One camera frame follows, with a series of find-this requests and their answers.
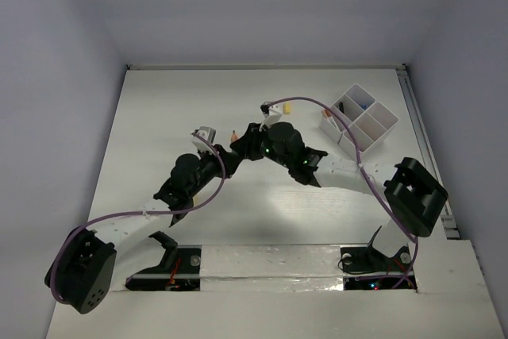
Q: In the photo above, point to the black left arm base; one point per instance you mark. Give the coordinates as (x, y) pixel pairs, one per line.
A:
(178, 269)

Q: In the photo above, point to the pink highlighter pen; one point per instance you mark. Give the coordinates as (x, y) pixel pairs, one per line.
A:
(359, 143)

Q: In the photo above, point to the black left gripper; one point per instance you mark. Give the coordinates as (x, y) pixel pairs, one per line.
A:
(221, 156)

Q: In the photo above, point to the white brown-capped marker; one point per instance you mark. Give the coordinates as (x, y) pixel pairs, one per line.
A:
(329, 118)

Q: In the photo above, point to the yellow highlighter cap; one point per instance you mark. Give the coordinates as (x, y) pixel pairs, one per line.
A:
(286, 108)

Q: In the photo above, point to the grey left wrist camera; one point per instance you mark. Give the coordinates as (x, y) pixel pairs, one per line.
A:
(203, 139)

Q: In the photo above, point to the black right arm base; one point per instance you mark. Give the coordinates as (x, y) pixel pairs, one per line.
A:
(381, 264)

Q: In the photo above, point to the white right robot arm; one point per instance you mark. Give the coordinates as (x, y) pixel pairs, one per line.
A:
(413, 197)

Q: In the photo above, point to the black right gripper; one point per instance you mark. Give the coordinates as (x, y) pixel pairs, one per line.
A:
(247, 145)

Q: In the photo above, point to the grey orange-tip marker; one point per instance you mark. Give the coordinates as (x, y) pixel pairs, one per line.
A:
(233, 137)

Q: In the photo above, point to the aluminium rail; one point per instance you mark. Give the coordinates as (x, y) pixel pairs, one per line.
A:
(448, 221)

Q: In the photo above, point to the white divided organizer tray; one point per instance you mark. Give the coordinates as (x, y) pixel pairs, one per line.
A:
(372, 125)

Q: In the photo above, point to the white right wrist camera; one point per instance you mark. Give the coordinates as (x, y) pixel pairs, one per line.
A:
(272, 114)

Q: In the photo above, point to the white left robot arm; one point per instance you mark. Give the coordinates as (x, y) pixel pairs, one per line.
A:
(82, 272)

